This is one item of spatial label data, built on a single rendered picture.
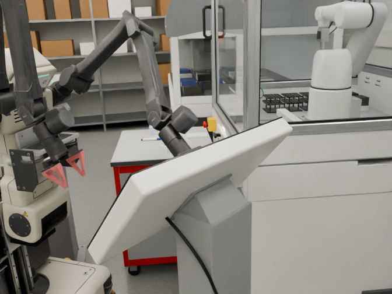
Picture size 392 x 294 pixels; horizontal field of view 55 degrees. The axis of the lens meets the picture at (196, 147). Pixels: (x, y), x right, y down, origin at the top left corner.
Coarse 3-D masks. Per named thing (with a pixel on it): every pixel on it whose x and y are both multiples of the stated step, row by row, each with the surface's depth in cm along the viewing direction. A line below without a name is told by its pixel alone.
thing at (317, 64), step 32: (288, 0) 122; (320, 0) 123; (352, 0) 123; (384, 0) 124; (288, 32) 125; (320, 32) 126; (352, 32) 127; (384, 32) 128; (288, 64) 128; (320, 64) 129; (352, 64) 130; (384, 64) 131; (288, 96) 132; (320, 96) 133; (352, 96) 134; (384, 96) 135
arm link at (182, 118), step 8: (152, 112) 117; (176, 112) 114; (184, 112) 110; (192, 112) 115; (152, 120) 116; (160, 120) 114; (168, 120) 115; (176, 120) 111; (184, 120) 110; (192, 120) 110; (160, 128) 116; (176, 128) 111; (184, 128) 111
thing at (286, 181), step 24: (216, 120) 216; (264, 168) 138; (288, 168) 139; (312, 168) 139; (336, 168) 140; (360, 168) 141; (384, 168) 142; (264, 192) 141; (288, 192) 142; (312, 192) 143; (336, 192) 143; (360, 192) 144
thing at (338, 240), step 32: (384, 192) 146; (256, 224) 145; (288, 224) 146; (320, 224) 147; (352, 224) 149; (384, 224) 150; (256, 256) 150; (288, 256) 151; (320, 256) 152; (352, 256) 153; (384, 256) 155; (256, 288) 154; (288, 288) 156; (320, 288) 157; (352, 288) 159; (384, 288) 160
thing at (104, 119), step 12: (96, 36) 545; (108, 84) 566; (120, 84) 562; (132, 84) 558; (168, 84) 545; (84, 120) 551; (96, 120) 548; (108, 120) 545; (120, 120) 543; (132, 120) 547
